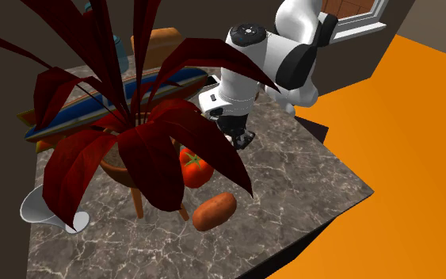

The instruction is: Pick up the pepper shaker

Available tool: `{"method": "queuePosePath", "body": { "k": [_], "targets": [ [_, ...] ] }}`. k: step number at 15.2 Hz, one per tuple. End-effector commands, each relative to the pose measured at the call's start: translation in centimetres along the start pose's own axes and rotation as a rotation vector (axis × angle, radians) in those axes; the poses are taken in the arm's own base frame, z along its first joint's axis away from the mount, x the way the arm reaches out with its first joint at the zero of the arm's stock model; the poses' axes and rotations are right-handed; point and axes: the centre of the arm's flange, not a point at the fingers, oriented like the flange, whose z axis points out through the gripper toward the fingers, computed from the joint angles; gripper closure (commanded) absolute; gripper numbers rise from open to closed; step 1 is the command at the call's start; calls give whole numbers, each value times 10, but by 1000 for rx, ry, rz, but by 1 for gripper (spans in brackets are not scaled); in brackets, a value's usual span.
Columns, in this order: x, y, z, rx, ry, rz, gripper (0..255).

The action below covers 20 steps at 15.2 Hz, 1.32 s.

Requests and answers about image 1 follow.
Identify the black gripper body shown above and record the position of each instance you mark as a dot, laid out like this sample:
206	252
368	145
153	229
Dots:
233	127

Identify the teal bottle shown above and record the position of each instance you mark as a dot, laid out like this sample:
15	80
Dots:
121	54

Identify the dark robot stand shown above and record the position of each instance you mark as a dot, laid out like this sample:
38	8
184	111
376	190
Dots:
315	127

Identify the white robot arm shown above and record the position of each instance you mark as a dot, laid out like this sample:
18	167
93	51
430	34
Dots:
284	50

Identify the dark red potted plant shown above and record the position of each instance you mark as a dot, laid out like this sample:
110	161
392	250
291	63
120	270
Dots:
153	150

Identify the orange wooden chair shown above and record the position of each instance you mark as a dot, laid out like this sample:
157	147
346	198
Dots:
157	44

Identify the white funnel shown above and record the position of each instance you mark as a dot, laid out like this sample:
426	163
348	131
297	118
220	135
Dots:
37	210

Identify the brown potato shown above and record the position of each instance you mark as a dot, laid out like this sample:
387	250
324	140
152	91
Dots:
214	211

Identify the red tomato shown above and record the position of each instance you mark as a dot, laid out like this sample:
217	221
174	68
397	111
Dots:
196	170

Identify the white framed window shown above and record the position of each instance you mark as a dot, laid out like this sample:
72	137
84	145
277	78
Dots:
356	17

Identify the blue striped surfboard model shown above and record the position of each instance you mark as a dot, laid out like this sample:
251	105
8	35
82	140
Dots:
91	106

